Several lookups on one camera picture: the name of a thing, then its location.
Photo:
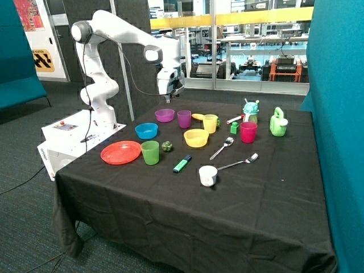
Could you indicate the blue plastic bowl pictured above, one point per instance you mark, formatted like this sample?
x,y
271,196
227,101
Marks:
x,y
146,130

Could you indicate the green plastic cup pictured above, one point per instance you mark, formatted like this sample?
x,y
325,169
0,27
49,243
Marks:
x,y
150,151

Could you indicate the red plastic cup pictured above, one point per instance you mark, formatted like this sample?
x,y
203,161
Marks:
x,y
248,131

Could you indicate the metal fork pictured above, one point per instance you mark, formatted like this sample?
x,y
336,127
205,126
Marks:
x,y
249,160

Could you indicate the green toy watering can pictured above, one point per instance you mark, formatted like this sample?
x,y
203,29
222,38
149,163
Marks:
x,y
278,123

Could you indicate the purple plastic bowl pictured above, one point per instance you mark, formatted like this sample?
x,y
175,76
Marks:
x,y
165,115

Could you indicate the white crumpled cup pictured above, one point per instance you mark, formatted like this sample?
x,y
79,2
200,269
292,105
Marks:
x,y
208,175

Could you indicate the green toy block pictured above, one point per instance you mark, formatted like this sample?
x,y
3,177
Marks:
x,y
234,128

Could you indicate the green highlighter pen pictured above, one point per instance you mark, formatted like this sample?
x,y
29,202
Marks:
x,y
182,164

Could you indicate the red wall poster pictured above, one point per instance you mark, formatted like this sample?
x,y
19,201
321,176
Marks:
x,y
29,14

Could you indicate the yellow toy banana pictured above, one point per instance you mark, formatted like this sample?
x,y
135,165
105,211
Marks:
x,y
199,117

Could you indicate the teal toy bottle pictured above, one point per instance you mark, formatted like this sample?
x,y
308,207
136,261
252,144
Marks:
x,y
251,111

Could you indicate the red white marker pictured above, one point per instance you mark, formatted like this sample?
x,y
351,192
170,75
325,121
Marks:
x,y
234,119

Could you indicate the yellow black sign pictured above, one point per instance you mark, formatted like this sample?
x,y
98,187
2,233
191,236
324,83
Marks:
x,y
43,61

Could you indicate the yellow plastic bowl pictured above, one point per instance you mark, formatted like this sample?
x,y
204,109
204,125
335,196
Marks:
x,y
196,138

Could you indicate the black tablecloth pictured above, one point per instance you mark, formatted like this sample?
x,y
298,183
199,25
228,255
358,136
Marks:
x,y
266,216

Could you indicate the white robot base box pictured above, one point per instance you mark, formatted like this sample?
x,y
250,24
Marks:
x,y
71,137

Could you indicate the yellow plastic cup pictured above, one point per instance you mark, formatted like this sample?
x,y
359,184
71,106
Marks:
x,y
210,123

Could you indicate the red plastic plate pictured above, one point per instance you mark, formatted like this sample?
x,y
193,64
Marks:
x,y
121,152

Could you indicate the teal partition panel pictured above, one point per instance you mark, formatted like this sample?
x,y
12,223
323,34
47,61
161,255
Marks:
x,y
335,98

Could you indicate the purple plastic cup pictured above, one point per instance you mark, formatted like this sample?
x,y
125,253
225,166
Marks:
x,y
184,118

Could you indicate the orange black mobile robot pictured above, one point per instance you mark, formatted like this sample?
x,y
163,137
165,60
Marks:
x,y
286,68

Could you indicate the metal spoon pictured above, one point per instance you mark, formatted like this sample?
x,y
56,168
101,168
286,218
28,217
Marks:
x,y
228,142

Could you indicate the teal sofa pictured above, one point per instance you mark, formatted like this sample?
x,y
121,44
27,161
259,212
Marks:
x,y
19,81

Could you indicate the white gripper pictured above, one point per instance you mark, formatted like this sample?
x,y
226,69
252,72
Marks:
x,y
170,81

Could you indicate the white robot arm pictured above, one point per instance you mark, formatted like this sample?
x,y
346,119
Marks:
x,y
96,63

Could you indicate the green toy pepper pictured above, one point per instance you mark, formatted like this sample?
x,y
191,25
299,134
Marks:
x,y
167,146

